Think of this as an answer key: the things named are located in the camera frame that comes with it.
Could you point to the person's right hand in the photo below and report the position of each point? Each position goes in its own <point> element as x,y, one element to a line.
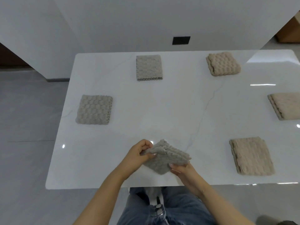
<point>189,178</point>

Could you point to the person's left hand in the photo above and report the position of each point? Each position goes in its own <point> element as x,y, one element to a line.
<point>133,159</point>

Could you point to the blue-grey fluffy towel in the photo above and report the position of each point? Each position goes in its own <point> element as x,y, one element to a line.
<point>161,161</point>

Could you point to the taupe fluffy towel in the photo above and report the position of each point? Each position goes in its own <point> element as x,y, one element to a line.
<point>93,110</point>
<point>148,67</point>

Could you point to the beige fluffy towel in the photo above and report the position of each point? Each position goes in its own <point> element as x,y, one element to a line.
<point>252,156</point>
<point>286,106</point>
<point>222,63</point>

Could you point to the person's left forearm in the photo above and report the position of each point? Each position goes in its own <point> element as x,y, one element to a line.
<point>100,201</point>

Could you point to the person's right forearm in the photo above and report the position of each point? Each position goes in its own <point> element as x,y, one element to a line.
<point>225,208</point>

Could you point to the white glossy table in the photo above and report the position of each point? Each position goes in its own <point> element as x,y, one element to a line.
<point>164,110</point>

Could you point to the dark brown wooden door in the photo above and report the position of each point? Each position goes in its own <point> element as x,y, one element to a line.
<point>11,56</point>

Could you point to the black wall socket plate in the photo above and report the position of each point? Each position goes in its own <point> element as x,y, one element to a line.
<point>181,40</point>

